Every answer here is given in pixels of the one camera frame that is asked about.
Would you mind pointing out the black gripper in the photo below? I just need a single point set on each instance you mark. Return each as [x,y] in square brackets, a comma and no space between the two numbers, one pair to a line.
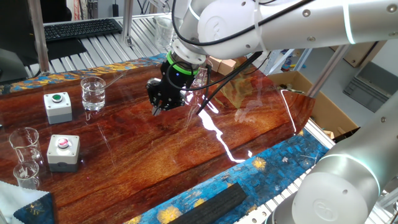
[175,82]

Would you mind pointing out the clear glass stirring rod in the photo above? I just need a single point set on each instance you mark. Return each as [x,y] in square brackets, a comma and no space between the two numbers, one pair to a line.
[115,79]

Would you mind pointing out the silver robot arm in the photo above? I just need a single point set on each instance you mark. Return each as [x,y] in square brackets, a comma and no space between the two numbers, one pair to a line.
[311,28]

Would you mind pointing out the tall glass beaker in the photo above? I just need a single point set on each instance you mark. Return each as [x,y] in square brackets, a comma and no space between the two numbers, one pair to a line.
[164,31]

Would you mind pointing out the glass beaker with water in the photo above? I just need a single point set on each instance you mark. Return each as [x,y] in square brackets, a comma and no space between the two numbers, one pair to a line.
[93,95]

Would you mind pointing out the small empty glass beaker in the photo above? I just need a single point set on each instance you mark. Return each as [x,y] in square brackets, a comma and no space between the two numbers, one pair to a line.
[26,175]

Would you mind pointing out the glossy wood pattern mat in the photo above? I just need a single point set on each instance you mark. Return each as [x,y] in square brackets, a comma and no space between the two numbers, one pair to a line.
[155,149]

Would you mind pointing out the light wooden block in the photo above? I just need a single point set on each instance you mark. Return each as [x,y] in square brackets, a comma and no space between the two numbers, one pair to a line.
[227,67]
[214,64]

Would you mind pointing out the black computer keyboard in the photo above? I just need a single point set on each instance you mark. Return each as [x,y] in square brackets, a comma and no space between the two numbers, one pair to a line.
[81,29]

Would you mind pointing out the black desk pad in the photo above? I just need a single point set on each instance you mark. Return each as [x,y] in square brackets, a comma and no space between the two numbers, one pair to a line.
[62,48]

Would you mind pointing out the black foam block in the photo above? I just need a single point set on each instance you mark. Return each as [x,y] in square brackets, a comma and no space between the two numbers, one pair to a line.
[211,205]

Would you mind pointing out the white metal shelf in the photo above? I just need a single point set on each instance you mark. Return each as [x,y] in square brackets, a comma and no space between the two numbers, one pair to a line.
[292,59]

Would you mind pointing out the dark grey monitor stand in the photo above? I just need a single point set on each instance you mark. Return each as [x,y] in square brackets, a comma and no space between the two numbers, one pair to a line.
[12,65]

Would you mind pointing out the brown cardboard box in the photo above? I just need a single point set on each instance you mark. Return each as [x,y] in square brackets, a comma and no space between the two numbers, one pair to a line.
[326,109]

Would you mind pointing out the black computer monitor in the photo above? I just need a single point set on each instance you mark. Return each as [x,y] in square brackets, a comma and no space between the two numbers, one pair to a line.
[15,21]

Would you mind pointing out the grey plastic crate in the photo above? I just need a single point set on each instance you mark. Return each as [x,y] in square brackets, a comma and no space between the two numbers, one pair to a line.
[370,87]

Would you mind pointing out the aluminium frame post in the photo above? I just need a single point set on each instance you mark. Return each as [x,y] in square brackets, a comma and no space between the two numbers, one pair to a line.
[127,21]
[329,70]
[38,37]

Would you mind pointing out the green button switch box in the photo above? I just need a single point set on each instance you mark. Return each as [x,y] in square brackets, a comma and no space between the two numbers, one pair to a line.
[58,107]

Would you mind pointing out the red button switch box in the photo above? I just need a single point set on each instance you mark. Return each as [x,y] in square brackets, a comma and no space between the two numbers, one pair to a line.
[63,154]

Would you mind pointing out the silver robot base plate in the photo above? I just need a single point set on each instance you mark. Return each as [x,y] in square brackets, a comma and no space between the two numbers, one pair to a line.
[258,216]

